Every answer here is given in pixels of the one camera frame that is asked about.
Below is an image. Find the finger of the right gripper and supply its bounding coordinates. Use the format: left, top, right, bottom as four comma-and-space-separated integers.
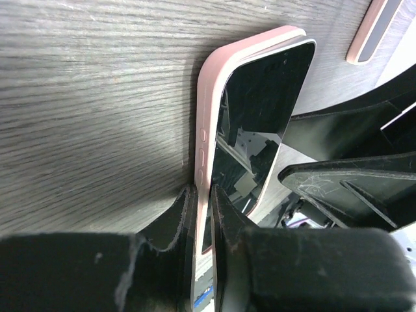
278, 152, 415, 228
289, 65, 415, 161

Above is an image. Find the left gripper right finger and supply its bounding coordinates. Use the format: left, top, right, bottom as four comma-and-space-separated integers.
211, 186, 406, 311

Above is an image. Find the pink phone case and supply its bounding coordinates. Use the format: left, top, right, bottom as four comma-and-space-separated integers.
194, 25, 314, 257
346, 0, 403, 65

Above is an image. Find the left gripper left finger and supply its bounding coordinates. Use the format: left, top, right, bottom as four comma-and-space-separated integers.
1, 185, 198, 311

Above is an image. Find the black phone face up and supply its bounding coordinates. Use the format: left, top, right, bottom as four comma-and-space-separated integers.
203, 41, 316, 253

